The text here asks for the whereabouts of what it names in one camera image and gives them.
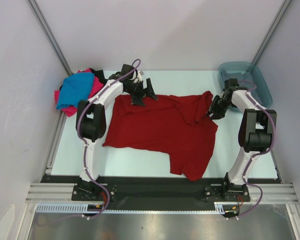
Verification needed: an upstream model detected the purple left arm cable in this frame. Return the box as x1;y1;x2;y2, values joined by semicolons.
36;58;143;226

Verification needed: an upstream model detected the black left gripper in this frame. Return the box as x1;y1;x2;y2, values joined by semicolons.
125;78;158;107

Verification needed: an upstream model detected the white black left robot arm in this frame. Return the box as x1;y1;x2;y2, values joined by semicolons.
71;64;158;201

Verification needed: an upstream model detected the pink folded t shirt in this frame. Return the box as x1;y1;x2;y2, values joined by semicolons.
54;68;104;117

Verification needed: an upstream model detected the black folded t shirt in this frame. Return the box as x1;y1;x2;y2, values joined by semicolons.
54;68;107;97

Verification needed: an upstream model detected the left aluminium corner post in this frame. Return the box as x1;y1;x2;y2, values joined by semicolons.
26;0;73;76

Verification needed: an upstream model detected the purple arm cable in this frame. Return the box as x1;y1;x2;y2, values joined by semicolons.
36;58;143;226
226;79;277;221

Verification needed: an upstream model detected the aluminium front frame rail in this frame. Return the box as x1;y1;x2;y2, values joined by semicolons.
25;183;299;205

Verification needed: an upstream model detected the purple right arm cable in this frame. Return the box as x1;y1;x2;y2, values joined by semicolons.
226;79;277;221

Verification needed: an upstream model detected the red t shirt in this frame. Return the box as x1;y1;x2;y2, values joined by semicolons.
103;91;218;182

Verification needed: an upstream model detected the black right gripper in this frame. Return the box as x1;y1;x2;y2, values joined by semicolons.
205;95;235;120

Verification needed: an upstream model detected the aluminium corner post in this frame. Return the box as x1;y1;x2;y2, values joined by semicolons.
26;0;73;76
251;0;294;65

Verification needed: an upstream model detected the grey t shirt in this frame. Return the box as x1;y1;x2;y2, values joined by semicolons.
219;70;264;104

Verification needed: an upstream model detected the blue t shirt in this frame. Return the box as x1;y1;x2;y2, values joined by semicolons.
56;72;95;110

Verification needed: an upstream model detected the right aluminium corner post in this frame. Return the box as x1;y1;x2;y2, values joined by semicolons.
251;0;294;65

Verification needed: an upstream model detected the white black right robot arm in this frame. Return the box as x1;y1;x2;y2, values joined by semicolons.
204;78;277;202

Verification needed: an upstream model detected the grey slotted cable duct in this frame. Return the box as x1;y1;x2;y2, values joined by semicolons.
36;203;239;215

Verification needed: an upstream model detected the teal plastic basket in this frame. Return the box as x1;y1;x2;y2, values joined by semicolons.
218;61;273;109

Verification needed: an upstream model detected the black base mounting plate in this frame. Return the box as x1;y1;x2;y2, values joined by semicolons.
40;175;281;211

